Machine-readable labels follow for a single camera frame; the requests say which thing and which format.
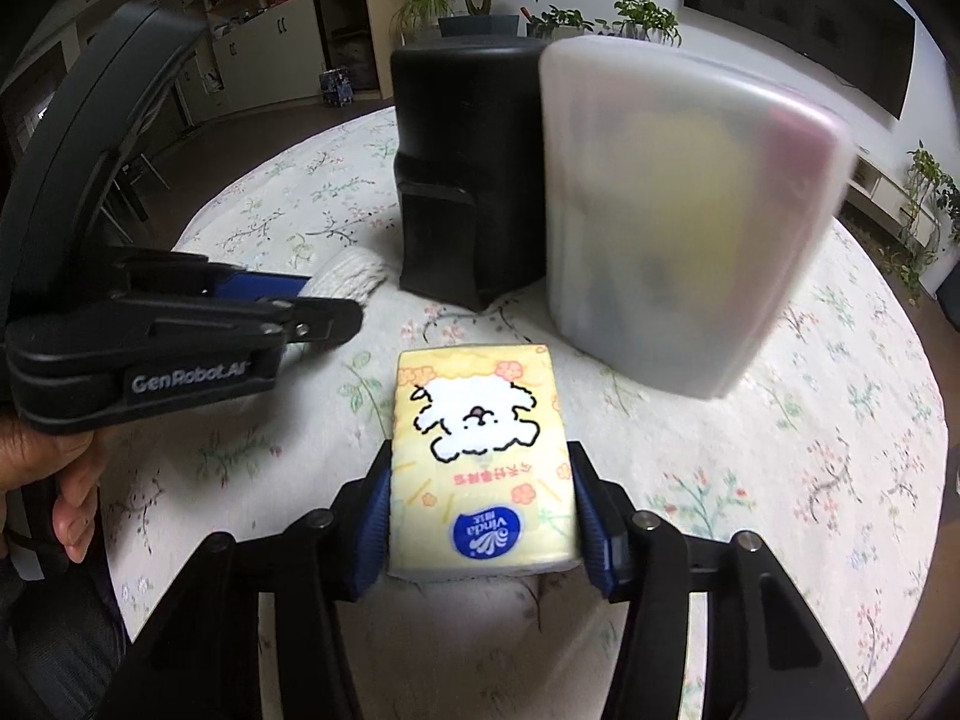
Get black cylindrical container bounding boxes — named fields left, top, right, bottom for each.
left=390, top=34, right=554, bottom=314

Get small green plant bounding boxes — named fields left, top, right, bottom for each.
left=523, top=4, right=595, bottom=42

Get translucent white storage container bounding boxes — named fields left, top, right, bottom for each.
left=537, top=34, right=854, bottom=401

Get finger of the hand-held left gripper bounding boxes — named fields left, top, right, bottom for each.
left=212, top=268, right=317, bottom=302
left=148, top=297, right=366, bottom=352

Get floral tablecloth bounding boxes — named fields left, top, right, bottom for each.
left=97, top=101, right=950, bottom=720

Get yellow tissue pack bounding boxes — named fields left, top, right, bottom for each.
left=385, top=343, right=584, bottom=581

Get white cabinets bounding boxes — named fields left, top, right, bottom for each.
left=171, top=0, right=325, bottom=130

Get small trailing plant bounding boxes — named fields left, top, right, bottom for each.
left=876, top=139, right=960, bottom=307

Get thin drooping plant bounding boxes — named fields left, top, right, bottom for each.
left=388, top=0, right=457, bottom=44

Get dark tall cabinet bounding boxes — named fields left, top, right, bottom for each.
left=306, top=0, right=396, bottom=104

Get bushy green plant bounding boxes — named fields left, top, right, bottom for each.
left=613, top=0, right=685, bottom=47

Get dark blue square planter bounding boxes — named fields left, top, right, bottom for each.
left=437, top=13, right=524, bottom=42

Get white knitted cloth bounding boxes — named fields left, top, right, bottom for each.
left=302, top=250, right=392, bottom=308

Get black chair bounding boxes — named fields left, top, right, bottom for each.
left=0, top=2, right=212, bottom=316

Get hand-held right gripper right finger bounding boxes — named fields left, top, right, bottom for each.
left=566, top=441, right=871, bottom=720

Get white television cabinet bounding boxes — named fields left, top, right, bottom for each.
left=840, top=156, right=960, bottom=242

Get person's left hand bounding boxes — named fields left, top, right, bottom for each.
left=0, top=420, right=111, bottom=565

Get blue patterned bag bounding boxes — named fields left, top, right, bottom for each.
left=318, top=68, right=356, bottom=108

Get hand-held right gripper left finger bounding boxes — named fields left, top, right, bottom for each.
left=124, top=456, right=395, bottom=720

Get wall-mounted black television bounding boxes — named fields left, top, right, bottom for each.
left=685, top=0, right=918, bottom=121

